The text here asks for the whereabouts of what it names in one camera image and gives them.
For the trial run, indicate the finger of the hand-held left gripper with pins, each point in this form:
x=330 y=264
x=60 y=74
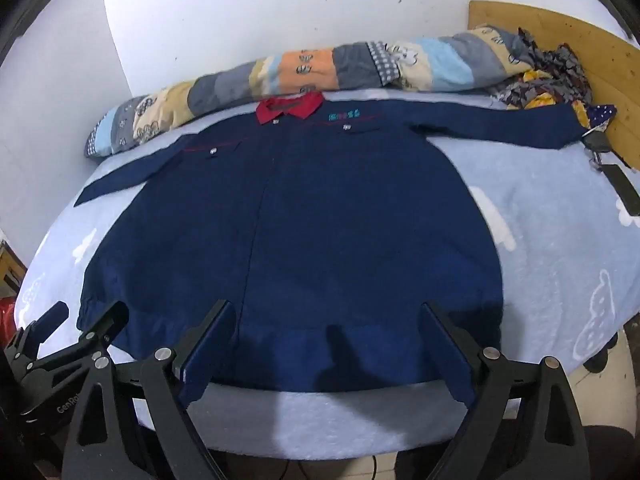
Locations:
x=105 y=325
x=47 y=322

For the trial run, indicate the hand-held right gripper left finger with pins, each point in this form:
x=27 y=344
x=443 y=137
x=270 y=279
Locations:
x=210 y=345

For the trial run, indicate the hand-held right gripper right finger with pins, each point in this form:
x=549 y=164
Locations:
x=447 y=355

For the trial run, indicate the navy jacket with red collar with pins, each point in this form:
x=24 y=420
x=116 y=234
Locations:
x=300 y=235

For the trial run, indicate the red bag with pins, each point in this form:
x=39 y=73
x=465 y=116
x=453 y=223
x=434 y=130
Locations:
x=7 y=320

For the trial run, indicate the brown wooden furniture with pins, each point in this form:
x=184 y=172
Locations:
x=10 y=270

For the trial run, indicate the light blue cloud blanket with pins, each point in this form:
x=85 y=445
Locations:
x=550 y=240

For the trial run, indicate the rolled patchwork quilt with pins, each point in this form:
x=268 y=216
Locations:
x=300 y=67

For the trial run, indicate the dark floral patterned cloth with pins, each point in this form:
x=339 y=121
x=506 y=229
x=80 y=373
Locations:
x=560 y=70

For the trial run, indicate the wooden headboard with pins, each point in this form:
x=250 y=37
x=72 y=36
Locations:
x=550 y=30

